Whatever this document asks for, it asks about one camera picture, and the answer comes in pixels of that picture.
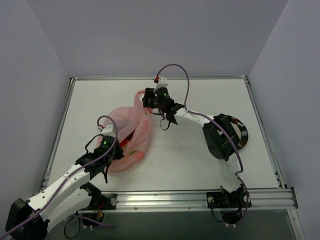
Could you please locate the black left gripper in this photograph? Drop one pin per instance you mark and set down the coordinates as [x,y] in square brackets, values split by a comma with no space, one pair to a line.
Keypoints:
[116,151]

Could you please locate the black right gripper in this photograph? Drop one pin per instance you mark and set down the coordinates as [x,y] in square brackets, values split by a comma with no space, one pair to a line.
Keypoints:
[149,97]

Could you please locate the pink plastic bag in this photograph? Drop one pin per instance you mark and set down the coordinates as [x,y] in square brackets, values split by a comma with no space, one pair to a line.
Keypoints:
[134,124]

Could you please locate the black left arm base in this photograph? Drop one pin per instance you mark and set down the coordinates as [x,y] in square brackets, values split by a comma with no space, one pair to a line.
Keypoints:
[98,204]

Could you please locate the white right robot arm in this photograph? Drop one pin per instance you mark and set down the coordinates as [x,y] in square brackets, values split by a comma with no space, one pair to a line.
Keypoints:
[221,138]

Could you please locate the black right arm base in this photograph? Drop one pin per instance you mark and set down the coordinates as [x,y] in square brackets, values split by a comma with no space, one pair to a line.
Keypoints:
[228,208]

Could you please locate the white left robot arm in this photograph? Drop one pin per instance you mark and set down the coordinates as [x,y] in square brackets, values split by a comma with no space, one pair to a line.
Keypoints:
[32,219]

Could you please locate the red fake cherry tomatoes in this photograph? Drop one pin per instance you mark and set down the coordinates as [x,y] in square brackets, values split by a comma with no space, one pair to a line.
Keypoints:
[126,141]

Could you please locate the black rimmed round plate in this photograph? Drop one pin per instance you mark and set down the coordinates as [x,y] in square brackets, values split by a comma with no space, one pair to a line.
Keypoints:
[241,131]

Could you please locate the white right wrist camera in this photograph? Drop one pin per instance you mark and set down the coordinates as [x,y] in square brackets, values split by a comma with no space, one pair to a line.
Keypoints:
[161,82]

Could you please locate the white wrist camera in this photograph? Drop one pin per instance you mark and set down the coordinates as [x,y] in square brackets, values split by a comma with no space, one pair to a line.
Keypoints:
[161,82]
[108,130]

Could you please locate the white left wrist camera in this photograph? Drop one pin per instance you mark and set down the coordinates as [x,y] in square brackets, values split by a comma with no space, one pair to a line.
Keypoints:
[108,130]

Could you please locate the aluminium front rail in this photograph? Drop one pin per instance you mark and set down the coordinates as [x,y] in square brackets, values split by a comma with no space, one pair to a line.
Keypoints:
[170,201]

